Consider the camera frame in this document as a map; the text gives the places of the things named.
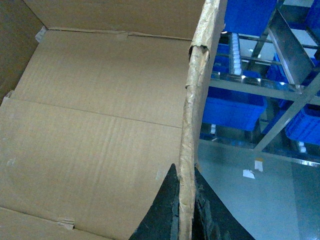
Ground blue plastic bin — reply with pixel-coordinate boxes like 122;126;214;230
202;86;267;131
223;0;277;37
285;104;320;146

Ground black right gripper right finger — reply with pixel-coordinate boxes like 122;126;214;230
192;168;254;240

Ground steel shelf frame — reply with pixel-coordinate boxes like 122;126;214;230
200;0;320;168

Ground blue plastic bin top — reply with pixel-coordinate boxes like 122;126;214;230
223;0;277;37

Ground white paper label sticker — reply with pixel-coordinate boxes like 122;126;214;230
34;26;47;43

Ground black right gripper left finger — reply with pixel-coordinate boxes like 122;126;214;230
130;164;180;240

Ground large cardboard box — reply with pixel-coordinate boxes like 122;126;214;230
0;0;227;240

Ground blue plastic bin lower right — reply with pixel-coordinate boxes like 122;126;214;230
285;104;320;146

